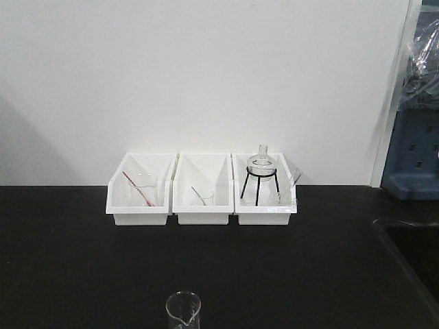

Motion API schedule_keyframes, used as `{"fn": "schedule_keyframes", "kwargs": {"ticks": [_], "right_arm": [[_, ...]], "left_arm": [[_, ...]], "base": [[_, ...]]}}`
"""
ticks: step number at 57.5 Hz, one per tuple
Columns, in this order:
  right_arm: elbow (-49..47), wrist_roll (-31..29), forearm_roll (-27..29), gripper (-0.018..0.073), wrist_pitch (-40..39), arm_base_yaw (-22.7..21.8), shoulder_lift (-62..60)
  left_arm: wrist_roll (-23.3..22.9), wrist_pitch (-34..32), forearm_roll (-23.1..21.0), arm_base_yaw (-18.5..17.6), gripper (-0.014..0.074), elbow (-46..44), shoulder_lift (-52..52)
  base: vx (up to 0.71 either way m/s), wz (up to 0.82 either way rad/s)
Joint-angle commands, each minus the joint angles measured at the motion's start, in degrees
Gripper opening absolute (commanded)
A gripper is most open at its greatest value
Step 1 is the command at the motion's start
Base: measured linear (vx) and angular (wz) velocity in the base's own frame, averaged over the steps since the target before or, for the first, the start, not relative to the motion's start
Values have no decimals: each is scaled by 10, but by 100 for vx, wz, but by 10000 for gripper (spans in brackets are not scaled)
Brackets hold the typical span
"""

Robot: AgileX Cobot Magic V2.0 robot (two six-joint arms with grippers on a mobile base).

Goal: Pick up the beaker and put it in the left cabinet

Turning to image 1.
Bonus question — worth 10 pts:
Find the clear glass beaker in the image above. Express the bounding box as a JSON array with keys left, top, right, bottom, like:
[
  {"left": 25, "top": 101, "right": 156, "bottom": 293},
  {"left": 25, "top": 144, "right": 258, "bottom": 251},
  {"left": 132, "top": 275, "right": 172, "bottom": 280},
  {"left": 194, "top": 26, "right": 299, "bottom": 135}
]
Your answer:
[{"left": 165, "top": 291, "right": 202, "bottom": 329}]

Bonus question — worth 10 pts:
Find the small beaker in middle bin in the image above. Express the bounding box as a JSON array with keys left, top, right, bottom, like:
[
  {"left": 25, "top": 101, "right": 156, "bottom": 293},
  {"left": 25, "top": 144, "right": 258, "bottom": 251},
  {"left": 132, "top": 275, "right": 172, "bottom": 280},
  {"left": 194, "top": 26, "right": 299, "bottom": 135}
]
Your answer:
[{"left": 198, "top": 188, "right": 214, "bottom": 206}]

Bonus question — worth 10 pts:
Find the large beaker in left bin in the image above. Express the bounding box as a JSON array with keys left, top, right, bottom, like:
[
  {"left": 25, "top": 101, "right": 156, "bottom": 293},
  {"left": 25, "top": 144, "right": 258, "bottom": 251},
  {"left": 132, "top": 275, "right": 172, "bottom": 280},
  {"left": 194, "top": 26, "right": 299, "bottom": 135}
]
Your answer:
[{"left": 129, "top": 173, "right": 158, "bottom": 207}]

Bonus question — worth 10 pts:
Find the middle white storage bin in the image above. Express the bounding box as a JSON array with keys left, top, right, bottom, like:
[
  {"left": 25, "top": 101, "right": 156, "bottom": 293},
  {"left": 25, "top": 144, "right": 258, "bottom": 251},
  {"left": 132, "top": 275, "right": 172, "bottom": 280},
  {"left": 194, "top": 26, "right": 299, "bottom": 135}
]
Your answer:
[{"left": 172, "top": 153, "right": 234, "bottom": 225}]

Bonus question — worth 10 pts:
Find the white storage bin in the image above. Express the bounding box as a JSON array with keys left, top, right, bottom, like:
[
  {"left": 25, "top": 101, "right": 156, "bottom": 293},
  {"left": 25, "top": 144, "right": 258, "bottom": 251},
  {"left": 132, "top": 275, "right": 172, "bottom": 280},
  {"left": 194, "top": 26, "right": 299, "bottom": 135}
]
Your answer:
[
  {"left": 232, "top": 153, "right": 298, "bottom": 226},
  {"left": 106, "top": 153, "right": 178, "bottom": 226},
  {"left": 172, "top": 153, "right": 234, "bottom": 225}
]

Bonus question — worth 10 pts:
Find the right white storage bin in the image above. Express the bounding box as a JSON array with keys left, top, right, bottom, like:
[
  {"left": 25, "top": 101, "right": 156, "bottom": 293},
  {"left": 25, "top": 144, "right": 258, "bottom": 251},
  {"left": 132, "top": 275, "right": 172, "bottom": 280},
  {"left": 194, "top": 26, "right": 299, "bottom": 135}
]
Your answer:
[{"left": 232, "top": 153, "right": 298, "bottom": 226}]

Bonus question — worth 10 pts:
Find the left white storage bin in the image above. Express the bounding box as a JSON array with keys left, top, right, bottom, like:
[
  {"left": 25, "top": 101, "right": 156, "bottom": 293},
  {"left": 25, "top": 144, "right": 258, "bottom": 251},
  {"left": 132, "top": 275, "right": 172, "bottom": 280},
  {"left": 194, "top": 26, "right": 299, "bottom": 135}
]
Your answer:
[{"left": 106, "top": 153, "right": 178, "bottom": 226}]

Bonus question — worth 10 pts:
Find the blue perforated crate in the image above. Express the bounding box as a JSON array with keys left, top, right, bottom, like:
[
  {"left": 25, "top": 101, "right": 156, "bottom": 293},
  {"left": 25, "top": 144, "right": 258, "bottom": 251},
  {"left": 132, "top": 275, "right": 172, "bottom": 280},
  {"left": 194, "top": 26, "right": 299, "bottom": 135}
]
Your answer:
[{"left": 381, "top": 109, "right": 438, "bottom": 200}]

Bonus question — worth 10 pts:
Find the black lab sink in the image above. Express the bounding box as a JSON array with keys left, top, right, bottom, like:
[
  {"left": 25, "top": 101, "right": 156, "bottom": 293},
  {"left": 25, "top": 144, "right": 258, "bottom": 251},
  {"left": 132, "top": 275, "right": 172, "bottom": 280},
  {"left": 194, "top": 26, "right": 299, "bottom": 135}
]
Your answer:
[{"left": 372, "top": 219, "right": 438, "bottom": 304}]

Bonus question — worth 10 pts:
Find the clear plastic bag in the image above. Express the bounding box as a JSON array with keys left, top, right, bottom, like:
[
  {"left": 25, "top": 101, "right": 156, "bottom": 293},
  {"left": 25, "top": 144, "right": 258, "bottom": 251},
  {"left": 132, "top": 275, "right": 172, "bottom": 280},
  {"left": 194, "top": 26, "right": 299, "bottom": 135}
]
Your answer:
[{"left": 399, "top": 16, "right": 438, "bottom": 110}]

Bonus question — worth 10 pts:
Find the black wire tripod stand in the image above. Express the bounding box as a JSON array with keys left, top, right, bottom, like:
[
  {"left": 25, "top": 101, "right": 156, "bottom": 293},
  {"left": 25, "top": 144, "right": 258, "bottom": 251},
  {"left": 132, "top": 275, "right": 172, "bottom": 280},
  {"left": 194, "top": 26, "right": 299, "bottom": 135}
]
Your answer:
[{"left": 240, "top": 167, "right": 280, "bottom": 206}]

